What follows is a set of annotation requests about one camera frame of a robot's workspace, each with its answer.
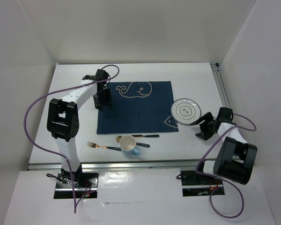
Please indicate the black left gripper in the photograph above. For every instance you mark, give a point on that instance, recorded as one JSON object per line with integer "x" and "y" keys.
{"x": 107, "y": 101}

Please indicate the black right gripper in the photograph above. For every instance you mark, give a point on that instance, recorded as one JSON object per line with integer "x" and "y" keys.
{"x": 204, "y": 134}

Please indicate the white round plate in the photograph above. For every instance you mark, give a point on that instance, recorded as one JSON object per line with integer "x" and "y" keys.
{"x": 185, "y": 111}

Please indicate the blue fabric placemat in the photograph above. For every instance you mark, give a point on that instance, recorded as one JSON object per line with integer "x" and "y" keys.
{"x": 138, "y": 107}

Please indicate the gold fork dark handle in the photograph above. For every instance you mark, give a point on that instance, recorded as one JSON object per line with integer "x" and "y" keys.
{"x": 94, "y": 145}

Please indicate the white and blue mug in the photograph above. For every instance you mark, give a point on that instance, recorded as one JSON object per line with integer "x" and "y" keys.
{"x": 127, "y": 144}

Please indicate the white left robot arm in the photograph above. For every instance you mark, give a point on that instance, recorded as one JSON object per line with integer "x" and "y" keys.
{"x": 63, "y": 119}

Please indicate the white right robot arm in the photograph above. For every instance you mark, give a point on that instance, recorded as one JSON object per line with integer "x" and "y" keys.
{"x": 236, "y": 157}

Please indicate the aluminium front rail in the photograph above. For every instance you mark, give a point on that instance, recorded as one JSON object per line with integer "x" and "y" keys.
{"x": 129, "y": 165}

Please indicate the aluminium rail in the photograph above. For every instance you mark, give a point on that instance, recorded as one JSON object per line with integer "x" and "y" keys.
{"x": 227, "y": 105}
{"x": 129, "y": 165}

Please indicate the gold spoon dark handle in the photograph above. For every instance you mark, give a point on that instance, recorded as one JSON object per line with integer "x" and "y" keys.
{"x": 138, "y": 143}

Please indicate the gold knife dark handle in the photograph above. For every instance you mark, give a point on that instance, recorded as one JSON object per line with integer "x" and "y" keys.
{"x": 146, "y": 136}

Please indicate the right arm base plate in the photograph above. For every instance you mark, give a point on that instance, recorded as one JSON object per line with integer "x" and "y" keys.
{"x": 194, "y": 184}

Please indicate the aluminium right side rail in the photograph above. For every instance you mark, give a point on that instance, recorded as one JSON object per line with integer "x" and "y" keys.
{"x": 227, "y": 105}

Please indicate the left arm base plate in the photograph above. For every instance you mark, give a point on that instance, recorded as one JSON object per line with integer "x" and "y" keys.
{"x": 63, "y": 187}

